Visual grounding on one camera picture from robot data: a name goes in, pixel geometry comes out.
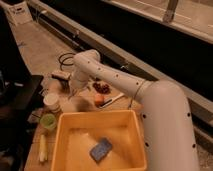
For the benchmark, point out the wooden brush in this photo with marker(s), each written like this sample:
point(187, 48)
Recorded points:
point(61, 75)

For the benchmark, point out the white spoon black handle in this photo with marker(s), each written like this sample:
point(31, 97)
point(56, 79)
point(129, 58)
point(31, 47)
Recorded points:
point(111, 100)

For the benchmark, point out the white box with label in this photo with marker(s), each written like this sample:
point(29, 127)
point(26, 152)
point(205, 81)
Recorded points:
point(18, 13)

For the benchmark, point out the blue sponge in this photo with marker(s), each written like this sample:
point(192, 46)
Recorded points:
point(101, 150)

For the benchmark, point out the white paper cup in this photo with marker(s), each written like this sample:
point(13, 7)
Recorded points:
point(51, 101)

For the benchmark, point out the grey blue towel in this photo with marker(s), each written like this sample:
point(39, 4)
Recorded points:
point(80, 104)

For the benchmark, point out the green plastic cup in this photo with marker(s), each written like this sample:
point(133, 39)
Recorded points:
point(48, 122)

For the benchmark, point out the orange toy block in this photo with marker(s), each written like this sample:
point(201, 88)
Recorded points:
point(98, 99)

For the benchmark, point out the pale yellow corn toy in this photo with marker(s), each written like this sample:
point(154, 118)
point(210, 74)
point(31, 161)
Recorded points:
point(43, 152)

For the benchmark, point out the yellow plastic tub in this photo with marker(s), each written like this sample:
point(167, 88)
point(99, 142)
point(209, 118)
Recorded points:
point(78, 133)

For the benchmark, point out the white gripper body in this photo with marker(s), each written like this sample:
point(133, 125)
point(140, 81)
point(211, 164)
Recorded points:
point(77, 83)

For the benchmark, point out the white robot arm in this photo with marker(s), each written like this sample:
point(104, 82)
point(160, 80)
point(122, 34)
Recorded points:
point(169, 138)

